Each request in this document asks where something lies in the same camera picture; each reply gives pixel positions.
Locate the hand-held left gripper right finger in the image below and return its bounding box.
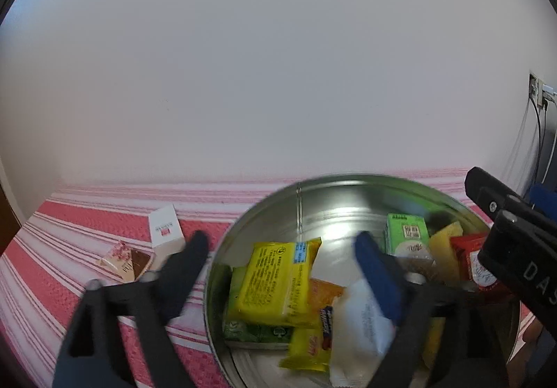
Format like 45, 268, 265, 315
353, 231, 510, 388

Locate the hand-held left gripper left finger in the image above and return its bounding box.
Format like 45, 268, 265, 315
52, 230, 210, 388

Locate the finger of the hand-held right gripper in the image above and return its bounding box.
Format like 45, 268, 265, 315
476, 188, 544, 225
465, 167, 529, 208

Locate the white packet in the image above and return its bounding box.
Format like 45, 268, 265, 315
328, 279, 397, 387

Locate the light green tissue pack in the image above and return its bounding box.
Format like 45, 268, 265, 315
223, 266, 297, 343

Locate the round metal tin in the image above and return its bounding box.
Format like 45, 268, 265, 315
202, 174, 523, 388

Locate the white box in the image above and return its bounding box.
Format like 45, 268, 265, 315
148, 204, 186, 269

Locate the brown snack packet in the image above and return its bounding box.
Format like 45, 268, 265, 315
407, 255, 440, 283

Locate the blue object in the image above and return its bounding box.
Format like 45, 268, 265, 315
528, 183, 557, 220

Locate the red packet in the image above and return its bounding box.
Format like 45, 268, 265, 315
449, 233, 510, 294

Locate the orange packet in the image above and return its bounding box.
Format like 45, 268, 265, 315
309, 278, 346, 316

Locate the pink and brown box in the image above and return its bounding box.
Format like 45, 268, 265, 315
96, 240, 156, 284

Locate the yellow packet at right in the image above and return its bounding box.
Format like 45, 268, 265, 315
429, 223, 464, 284

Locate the large yellow packet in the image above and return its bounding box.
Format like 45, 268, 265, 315
235, 238, 323, 328

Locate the small yellow snack packet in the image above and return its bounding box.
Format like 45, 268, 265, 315
278, 305, 336, 372

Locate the red striped bedsheet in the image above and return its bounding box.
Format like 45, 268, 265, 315
0, 168, 537, 388

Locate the black cable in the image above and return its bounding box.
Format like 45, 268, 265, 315
531, 97, 547, 182

